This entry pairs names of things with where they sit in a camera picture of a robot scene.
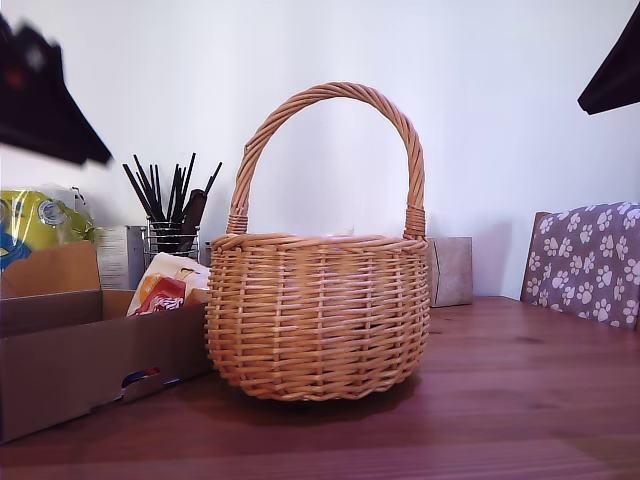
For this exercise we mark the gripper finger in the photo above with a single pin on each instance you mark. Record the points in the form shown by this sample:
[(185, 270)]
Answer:
[(45, 115), (617, 75)]

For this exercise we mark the orange red white snack bag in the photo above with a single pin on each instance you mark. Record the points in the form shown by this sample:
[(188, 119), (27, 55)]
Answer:
[(160, 295)]

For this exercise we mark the brown cardboard box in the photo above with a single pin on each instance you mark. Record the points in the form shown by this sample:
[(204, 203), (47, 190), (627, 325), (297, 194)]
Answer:
[(60, 360)]

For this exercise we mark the yellow plastic wrapped pack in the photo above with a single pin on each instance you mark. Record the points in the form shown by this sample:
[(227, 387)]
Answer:
[(30, 225)]

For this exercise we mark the black stick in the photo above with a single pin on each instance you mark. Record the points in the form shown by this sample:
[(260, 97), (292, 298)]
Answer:
[(141, 194), (188, 180), (148, 188), (173, 193), (161, 193), (213, 177)]

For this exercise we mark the white printed carton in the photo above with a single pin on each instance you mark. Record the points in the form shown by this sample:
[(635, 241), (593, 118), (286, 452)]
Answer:
[(112, 250)]

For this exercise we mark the grey metal container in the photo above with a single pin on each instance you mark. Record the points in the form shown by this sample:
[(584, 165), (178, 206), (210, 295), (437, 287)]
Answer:
[(136, 250)]

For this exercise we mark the paw print cloth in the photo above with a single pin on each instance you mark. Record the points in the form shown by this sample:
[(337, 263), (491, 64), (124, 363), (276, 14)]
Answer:
[(590, 260)]

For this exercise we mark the small jar with red label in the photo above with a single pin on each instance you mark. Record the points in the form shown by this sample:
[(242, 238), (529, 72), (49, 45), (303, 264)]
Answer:
[(205, 255)]

